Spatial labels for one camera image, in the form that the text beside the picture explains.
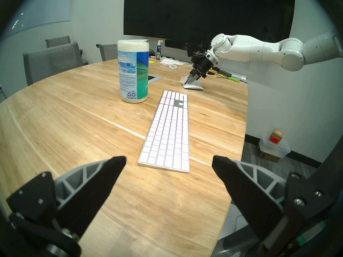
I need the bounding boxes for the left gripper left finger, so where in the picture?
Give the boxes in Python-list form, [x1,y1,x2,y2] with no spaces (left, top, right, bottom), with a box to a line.
[7,156,127,257]

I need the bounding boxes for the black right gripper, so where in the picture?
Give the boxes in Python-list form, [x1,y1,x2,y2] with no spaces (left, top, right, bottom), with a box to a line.
[186,54,215,85]

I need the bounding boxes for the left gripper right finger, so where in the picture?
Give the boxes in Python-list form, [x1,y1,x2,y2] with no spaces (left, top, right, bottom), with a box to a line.
[212,156,335,257]

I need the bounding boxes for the white computer mouse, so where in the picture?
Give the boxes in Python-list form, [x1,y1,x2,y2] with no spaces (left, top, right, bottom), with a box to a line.
[183,81,204,90]

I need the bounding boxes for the white slim keyboard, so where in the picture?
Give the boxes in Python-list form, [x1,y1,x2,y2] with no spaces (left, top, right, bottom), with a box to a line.
[138,90,190,173]

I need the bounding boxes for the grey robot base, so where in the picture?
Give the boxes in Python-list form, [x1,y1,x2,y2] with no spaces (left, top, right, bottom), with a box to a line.
[214,203,259,257]

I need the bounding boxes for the disinfecting wipes canister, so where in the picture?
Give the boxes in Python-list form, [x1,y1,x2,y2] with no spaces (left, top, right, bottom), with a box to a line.
[117,39,150,104]

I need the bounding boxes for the crumpled white tissue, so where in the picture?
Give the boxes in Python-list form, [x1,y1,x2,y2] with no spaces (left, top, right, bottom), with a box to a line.
[160,57,186,67]

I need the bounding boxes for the flat brown cardboard box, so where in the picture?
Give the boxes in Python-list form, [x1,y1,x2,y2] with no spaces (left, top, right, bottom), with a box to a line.
[258,149,281,163]

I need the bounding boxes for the clear plastic storage bin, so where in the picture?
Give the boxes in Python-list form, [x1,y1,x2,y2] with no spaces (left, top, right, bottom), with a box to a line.
[259,137,291,159]

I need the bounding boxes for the small cardboard box red label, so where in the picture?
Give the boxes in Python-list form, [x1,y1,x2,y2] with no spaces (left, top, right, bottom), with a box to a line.
[269,129,284,144]

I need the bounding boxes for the low grey mesh chair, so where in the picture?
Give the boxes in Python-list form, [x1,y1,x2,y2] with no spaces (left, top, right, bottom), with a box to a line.
[96,43,118,61]

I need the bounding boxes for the wide grey mesh chair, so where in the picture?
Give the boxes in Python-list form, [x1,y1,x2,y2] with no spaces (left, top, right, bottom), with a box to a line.
[23,41,84,86]

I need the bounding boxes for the grey office chair with armrests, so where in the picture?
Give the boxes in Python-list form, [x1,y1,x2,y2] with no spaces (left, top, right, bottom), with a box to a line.
[46,36,89,65]

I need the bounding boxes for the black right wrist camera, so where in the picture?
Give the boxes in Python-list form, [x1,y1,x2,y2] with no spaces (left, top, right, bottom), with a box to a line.
[191,51,209,63]

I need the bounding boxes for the green handled scissors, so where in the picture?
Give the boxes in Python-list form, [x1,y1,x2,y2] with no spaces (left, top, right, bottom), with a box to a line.
[217,74,240,83]

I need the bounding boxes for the large black wall screen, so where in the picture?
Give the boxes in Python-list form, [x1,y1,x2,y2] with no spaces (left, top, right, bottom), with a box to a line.
[123,0,295,44]

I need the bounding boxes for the large wall glass board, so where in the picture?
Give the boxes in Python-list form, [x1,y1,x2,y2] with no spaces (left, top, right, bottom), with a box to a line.
[0,0,71,41]

